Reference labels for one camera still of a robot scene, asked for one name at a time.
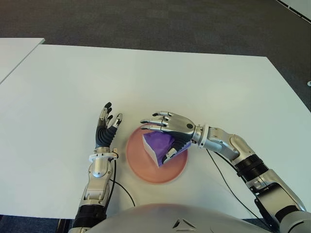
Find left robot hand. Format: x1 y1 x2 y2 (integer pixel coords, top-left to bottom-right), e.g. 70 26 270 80
94 101 123 149

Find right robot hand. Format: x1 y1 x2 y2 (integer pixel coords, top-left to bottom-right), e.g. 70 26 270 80
140 111 196 165

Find purple tissue paper pack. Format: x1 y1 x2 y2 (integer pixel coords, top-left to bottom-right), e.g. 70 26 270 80
142 131 191 168

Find pink round plate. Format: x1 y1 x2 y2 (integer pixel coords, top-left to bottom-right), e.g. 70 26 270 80
125 123 190 184

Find silver robot torso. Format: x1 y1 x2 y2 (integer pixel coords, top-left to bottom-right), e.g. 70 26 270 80
85 203 273 233

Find grey table leg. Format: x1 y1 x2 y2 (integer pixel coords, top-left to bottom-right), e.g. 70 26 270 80
57 219 73 233

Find adjoining white table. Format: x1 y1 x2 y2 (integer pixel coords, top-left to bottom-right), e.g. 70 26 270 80
0 37 46 84

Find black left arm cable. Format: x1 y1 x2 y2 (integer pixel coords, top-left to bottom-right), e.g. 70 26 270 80
108 157 137 207

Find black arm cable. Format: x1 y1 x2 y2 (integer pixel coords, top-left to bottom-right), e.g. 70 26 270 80
108 157 137 207
205 149 262 221

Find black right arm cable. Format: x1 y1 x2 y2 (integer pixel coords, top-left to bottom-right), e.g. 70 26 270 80
205 149 262 221

